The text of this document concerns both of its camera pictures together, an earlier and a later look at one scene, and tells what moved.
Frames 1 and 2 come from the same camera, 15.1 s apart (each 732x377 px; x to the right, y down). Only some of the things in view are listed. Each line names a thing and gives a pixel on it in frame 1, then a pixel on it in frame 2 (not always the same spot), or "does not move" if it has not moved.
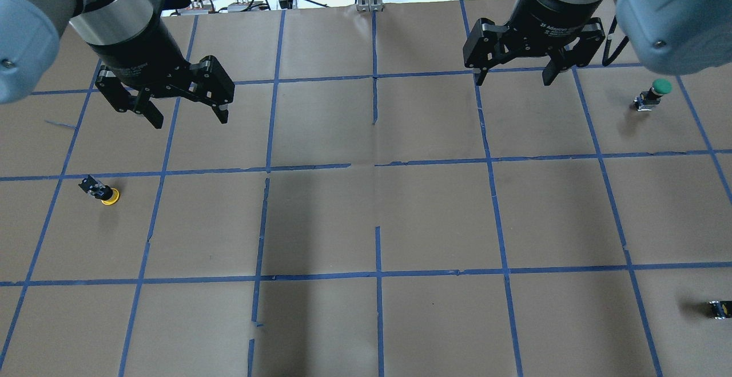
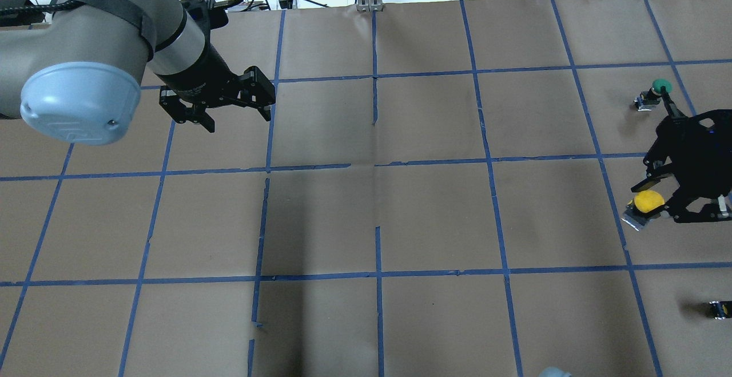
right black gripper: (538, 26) to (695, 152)
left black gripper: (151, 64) to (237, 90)
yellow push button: (107, 194) to (644, 207)
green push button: (647, 99) does not move
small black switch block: (721, 309) does not move
